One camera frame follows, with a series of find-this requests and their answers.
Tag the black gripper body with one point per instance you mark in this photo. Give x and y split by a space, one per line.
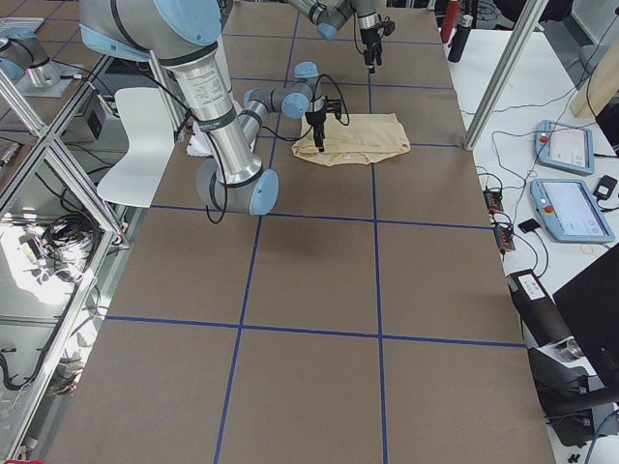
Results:
370 39
315 119

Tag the cream long-sleeve printed shirt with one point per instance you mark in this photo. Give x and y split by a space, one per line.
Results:
369 138

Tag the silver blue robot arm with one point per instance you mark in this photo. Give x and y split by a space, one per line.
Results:
330 19
183 36

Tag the black water bottle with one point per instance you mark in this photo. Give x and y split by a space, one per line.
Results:
460 38

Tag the red water bottle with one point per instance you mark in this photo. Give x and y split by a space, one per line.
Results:
449 20

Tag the white moulded chair shell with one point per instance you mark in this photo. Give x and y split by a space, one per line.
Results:
135 178

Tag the orange terminal block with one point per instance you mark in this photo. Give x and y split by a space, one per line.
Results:
493 199
504 237

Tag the far blue teach pendant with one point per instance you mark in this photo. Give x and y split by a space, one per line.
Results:
565 147

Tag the blue teach pendant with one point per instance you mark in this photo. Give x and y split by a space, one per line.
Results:
569 212
565 147

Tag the near blue teach pendant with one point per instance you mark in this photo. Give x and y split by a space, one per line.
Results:
569 212

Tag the black power adapter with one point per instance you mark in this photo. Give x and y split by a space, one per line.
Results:
605 187

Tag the black monitor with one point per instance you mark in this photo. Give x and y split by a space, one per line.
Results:
588 304

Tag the aluminium frame post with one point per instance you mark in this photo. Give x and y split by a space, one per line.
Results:
519 38

